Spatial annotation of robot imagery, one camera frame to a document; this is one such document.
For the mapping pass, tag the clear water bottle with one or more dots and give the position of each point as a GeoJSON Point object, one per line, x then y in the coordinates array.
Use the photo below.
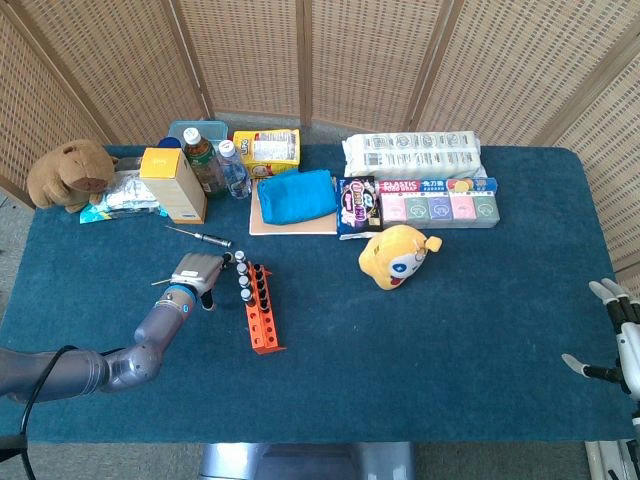
{"type": "Point", "coordinates": [235, 175]}

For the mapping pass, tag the gold keyring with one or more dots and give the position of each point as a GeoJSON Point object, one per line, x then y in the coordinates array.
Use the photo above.
{"type": "Point", "coordinates": [422, 252]}

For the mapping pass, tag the yellow snack bag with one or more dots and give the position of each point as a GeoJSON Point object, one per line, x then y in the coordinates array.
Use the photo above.
{"type": "Point", "coordinates": [267, 150]}

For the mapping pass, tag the brown capybara plush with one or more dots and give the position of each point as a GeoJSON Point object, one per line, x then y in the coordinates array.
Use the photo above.
{"type": "Point", "coordinates": [70, 170]}

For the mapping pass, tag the tall tan carton box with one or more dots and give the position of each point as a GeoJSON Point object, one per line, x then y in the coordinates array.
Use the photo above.
{"type": "Point", "coordinates": [175, 195]}

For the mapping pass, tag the blue table carpet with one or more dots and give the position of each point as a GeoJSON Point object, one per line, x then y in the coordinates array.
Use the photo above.
{"type": "Point", "coordinates": [400, 350]}

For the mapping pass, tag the blue fabric pouch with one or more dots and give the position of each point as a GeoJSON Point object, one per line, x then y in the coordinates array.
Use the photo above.
{"type": "Point", "coordinates": [295, 197]}

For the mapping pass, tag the black precision screwdriver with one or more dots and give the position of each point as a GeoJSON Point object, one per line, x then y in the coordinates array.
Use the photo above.
{"type": "Point", "coordinates": [215, 242]}
{"type": "Point", "coordinates": [160, 282]}

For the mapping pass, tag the large white tissue pack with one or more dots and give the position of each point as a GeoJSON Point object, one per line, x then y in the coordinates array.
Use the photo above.
{"type": "Point", "coordinates": [410, 150]}

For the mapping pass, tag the tan flat board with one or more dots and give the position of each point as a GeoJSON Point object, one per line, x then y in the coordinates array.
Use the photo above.
{"type": "Point", "coordinates": [290, 229]}

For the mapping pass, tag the woven folding screen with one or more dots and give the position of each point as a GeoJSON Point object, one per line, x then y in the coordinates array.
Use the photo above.
{"type": "Point", "coordinates": [350, 50]}

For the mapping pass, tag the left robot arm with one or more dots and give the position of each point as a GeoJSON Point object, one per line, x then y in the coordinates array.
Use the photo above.
{"type": "Point", "coordinates": [125, 367]}

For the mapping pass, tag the yellow plush toy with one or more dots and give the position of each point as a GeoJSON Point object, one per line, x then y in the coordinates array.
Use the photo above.
{"type": "Point", "coordinates": [385, 260]}

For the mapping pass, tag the dark blue pad package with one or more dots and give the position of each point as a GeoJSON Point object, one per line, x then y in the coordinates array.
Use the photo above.
{"type": "Point", "coordinates": [357, 205]}

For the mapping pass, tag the small blue round lid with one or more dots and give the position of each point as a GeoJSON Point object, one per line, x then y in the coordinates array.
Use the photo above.
{"type": "Point", "coordinates": [170, 142]}

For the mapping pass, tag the grey robot torso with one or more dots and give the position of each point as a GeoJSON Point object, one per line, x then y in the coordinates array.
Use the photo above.
{"type": "Point", "coordinates": [300, 462]}

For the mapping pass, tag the green tea bottle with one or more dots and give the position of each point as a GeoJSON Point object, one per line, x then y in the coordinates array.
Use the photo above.
{"type": "Point", "coordinates": [205, 167]}

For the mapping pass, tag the silver teal wipes package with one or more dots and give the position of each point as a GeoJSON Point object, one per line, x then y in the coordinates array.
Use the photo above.
{"type": "Point", "coordinates": [125, 197]}

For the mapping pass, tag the orange screwdriver holder rack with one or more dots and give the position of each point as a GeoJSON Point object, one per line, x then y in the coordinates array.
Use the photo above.
{"type": "Point", "coordinates": [261, 335]}

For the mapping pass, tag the pastel tissue multipack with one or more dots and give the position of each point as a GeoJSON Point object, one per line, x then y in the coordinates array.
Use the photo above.
{"type": "Point", "coordinates": [440, 210]}

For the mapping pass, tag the blue plastic container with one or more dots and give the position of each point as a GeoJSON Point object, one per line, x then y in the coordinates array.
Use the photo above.
{"type": "Point", "coordinates": [215, 131]}

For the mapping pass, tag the white grey floor stand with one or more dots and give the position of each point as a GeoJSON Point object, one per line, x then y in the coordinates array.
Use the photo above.
{"type": "Point", "coordinates": [600, 460]}

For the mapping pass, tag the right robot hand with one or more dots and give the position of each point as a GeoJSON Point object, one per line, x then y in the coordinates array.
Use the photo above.
{"type": "Point", "coordinates": [631, 345]}

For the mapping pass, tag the large silver-capped screwdriver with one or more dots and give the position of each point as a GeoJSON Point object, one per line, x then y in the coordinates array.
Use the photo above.
{"type": "Point", "coordinates": [240, 256]}
{"type": "Point", "coordinates": [246, 295]}
{"type": "Point", "coordinates": [242, 268]}
{"type": "Point", "coordinates": [244, 281]}

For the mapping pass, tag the plastic food wrap box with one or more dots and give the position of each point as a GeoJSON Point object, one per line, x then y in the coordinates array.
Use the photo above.
{"type": "Point", "coordinates": [400, 186]}

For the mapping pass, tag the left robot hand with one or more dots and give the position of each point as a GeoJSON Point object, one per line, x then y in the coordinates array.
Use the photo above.
{"type": "Point", "coordinates": [192, 272]}

